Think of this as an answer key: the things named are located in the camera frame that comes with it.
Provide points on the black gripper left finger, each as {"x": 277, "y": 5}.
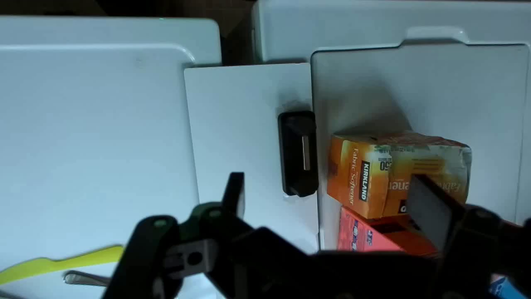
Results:
{"x": 234, "y": 193}

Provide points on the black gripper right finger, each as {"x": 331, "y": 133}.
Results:
{"x": 433, "y": 210}

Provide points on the white appliance without knobs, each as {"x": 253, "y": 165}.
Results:
{"x": 441, "y": 93}

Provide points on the orange fabric softener box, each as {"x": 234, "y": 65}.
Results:
{"x": 375, "y": 172}

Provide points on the blue plastic bowl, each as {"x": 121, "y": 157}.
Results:
{"x": 502, "y": 289}

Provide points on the yellow plastic fork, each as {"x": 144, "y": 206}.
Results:
{"x": 66, "y": 260}

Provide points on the orange Tide detergent box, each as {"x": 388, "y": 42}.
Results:
{"x": 365, "y": 238}

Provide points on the white washer with knobs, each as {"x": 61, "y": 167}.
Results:
{"x": 83, "y": 138}

